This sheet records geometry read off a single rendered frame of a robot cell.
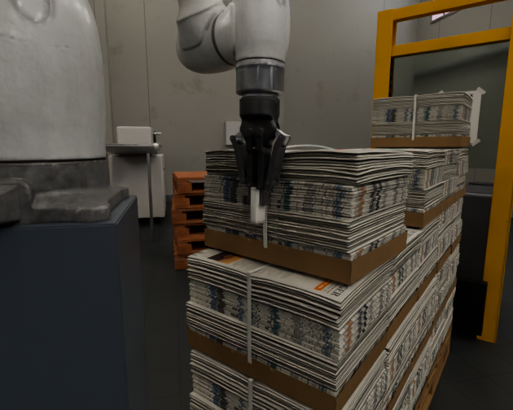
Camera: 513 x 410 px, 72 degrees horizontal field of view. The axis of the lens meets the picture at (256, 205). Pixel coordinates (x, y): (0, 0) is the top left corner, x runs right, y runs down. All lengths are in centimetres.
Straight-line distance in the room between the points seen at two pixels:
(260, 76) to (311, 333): 45
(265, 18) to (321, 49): 729
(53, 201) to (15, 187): 3
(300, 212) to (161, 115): 653
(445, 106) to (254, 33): 118
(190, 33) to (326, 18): 743
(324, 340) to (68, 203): 46
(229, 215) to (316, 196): 23
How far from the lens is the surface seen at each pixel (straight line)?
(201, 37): 75
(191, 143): 709
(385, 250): 76
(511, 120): 221
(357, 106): 813
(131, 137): 496
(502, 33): 229
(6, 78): 39
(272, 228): 70
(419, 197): 112
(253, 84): 64
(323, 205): 63
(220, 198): 79
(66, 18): 42
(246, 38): 66
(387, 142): 175
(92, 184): 41
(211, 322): 81
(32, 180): 39
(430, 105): 172
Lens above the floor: 107
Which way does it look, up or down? 10 degrees down
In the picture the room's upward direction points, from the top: straight up
